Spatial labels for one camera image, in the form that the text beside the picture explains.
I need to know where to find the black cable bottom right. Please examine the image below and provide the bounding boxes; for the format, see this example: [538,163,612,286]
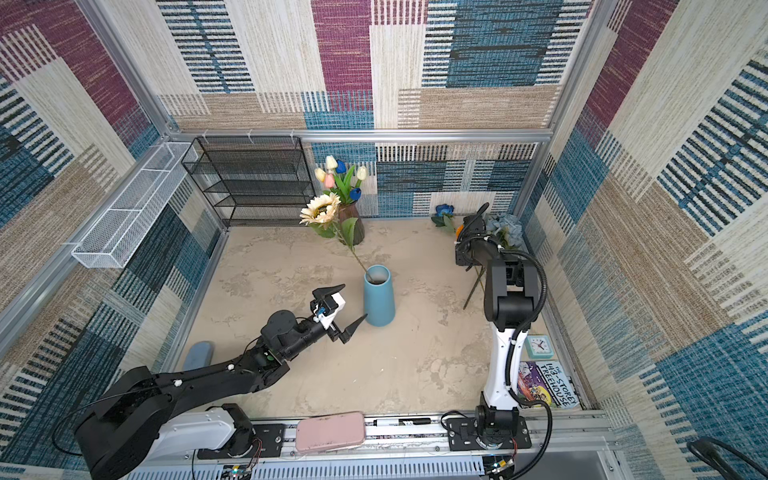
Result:
[686,436,768,480]

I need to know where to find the grey blue oval object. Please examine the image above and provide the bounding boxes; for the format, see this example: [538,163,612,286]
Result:
[182,341,215,371]

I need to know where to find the dusty blue rose bunch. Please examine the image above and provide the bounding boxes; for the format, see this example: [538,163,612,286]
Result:
[463,212,526,310]

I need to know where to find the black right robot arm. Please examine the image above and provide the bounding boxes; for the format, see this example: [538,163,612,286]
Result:
[455,203,548,449]

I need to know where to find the pink pencil case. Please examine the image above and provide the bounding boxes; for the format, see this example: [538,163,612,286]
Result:
[295,411,366,454]

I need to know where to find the small teal alarm clock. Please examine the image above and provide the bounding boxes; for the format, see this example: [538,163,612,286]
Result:
[525,334,556,360]

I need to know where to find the teal ceramic vase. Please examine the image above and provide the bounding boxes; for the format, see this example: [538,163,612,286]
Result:
[363,265,396,327]

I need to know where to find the black wire shelf rack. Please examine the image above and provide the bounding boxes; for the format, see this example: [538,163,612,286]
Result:
[181,136,318,227]

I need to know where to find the treehouse paperback book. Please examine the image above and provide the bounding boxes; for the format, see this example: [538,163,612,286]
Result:
[518,360,580,409]

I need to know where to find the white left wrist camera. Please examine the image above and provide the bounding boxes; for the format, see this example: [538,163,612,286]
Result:
[310,293,346,330]

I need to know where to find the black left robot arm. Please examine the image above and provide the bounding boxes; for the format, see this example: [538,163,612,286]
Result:
[74,285,361,479]

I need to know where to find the dark blue artificial rose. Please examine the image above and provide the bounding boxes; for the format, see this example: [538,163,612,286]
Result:
[431,204,456,234]

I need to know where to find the red glass vase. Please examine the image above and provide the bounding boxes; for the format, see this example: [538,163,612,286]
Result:
[338,203,365,246]

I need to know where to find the white wire mesh basket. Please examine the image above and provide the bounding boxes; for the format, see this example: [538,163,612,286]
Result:
[71,142,190,269]

